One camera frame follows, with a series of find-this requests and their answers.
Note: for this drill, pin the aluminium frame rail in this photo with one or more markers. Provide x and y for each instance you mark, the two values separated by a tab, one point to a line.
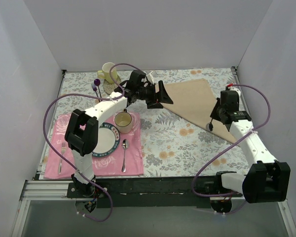
172	185

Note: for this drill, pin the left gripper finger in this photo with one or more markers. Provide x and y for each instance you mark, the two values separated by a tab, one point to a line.
162	94
153	105

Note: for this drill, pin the beige cloth napkin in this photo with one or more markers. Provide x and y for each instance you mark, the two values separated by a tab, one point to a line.
193	100

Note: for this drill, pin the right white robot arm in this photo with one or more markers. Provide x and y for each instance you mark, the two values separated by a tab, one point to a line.
267	179

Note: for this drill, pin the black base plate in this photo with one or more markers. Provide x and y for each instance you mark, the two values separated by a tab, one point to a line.
212	187
80	190

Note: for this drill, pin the cream mug dark rim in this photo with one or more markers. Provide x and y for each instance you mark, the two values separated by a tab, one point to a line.
123	122

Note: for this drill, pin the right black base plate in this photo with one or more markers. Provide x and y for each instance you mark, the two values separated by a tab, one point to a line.
212	187

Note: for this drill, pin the silver metal fork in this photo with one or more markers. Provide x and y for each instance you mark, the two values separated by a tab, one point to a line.
63	150

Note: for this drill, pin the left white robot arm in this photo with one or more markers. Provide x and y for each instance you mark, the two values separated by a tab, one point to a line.
82	130

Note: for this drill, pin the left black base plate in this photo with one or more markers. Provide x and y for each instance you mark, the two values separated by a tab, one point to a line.
80	190

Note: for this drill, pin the white plate teal rim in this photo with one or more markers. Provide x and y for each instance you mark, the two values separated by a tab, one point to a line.
108	140

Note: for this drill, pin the yellow mug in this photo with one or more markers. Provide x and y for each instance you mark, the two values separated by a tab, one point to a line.
107	74

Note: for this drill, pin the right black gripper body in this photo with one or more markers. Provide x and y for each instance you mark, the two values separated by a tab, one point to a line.
217	113

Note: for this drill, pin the floral tablecloth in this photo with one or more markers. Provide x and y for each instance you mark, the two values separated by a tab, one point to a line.
171	146

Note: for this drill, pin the round woven coaster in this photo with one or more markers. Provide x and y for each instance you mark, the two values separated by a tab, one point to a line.
109	87

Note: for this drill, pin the silver metal spoon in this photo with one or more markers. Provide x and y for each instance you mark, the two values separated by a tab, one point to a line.
125	145

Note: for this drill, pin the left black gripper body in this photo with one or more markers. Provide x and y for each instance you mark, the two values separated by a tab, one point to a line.
153	93

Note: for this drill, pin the pink floral placemat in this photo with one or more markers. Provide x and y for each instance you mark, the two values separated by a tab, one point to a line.
110	165

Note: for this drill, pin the purple plastic fork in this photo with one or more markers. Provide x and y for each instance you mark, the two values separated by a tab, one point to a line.
95	88

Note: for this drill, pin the purple plastic spoon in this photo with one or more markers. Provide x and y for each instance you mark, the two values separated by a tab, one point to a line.
99	82

